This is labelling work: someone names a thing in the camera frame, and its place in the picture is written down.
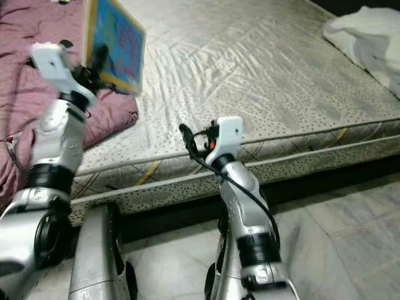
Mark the colourful yellow-edged children's book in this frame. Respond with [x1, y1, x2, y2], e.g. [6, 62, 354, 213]
[81, 0, 146, 97]

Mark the mauve cartoon print blanket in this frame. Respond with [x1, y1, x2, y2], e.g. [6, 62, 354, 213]
[0, 0, 140, 211]

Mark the white quilted dotted mattress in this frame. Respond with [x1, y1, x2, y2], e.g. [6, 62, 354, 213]
[69, 0, 400, 189]

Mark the dotted fabric bed base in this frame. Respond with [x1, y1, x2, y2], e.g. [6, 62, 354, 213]
[69, 134, 400, 227]

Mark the grey right robot leg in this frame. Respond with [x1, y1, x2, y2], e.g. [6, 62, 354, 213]
[202, 209, 245, 300]

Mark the grey robot leg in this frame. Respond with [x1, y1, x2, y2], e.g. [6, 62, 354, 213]
[68, 202, 139, 300]
[202, 209, 245, 300]

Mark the grey left robot leg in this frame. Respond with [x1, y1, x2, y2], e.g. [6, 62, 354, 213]
[68, 202, 139, 300]

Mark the black tufted headboard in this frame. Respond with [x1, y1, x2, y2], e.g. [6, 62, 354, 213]
[309, 0, 400, 17]

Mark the white pillow with green tree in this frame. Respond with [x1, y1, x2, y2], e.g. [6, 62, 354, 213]
[322, 6, 400, 101]

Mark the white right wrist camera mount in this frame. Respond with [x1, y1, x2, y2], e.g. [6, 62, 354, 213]
[209, 115, 246, 158]

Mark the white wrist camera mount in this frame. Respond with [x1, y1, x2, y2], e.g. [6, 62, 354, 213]
[29, 41, 79, 95]
[209, 115, 246, 158]

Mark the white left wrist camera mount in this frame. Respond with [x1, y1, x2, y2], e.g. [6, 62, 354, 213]
[29, 41, 79, 95]

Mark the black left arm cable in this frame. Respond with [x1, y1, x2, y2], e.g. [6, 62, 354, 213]
[2, 58, 39, 164]

